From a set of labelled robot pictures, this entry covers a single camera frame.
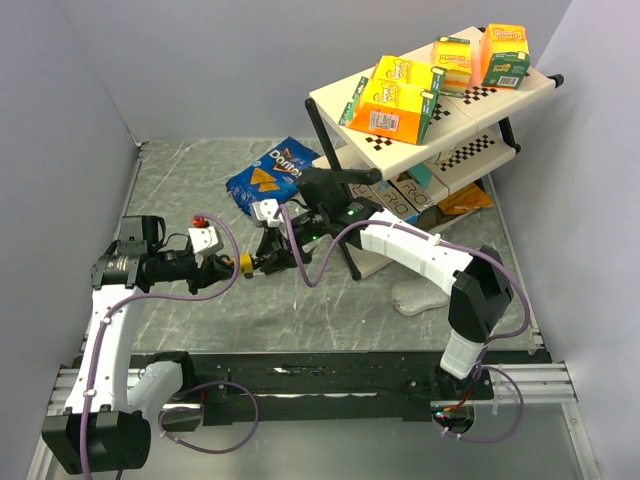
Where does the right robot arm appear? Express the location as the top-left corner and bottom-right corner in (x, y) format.
(250, 168), (520, 399)

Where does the tall orange green carton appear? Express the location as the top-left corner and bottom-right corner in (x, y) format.
(480, 23), (530, 90)

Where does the blue Doritos chip bag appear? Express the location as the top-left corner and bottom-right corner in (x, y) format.
(225, 137), (320, 216)

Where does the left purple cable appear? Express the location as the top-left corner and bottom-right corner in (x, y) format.
(79, 213), (261, 476)

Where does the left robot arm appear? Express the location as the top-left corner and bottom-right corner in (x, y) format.
(42, 214), (240, 479)

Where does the small yellow green carton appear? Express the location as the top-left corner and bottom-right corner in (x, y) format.
(431, 36), (472, 94)

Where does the teal box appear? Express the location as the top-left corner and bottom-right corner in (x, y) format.
(406, 163), (433, 190)

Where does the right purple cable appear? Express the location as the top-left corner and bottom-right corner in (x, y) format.
(277, 202), (532, 444)

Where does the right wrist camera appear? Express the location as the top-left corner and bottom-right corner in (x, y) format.
(250, 199), (284, 228)

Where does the rear yellow carton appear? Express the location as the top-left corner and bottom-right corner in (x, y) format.
(372, 55), (447, 92)

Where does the black frame beige shelf rack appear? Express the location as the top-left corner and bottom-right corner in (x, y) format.
(304, 25), (566, 281)

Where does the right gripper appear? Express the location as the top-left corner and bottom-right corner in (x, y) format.
(255, 208), (328, 275)

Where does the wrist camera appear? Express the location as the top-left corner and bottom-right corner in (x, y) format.
(250, 199), (284, 228)
(188, 216), (224, 267)

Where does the orange flat packet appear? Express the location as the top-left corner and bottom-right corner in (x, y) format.
(437, 183), (493, 216)

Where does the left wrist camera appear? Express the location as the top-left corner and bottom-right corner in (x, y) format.
(188, 216), (224, 267)

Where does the purple cable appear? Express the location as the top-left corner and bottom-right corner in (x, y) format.
(277, 202), (532, 444)
(79, 213), (261, 476)

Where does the front orange yellow carton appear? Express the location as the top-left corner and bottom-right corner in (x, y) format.
(339, 77), (440, 145)

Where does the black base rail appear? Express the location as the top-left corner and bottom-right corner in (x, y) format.
(183, 351), (494, 426)

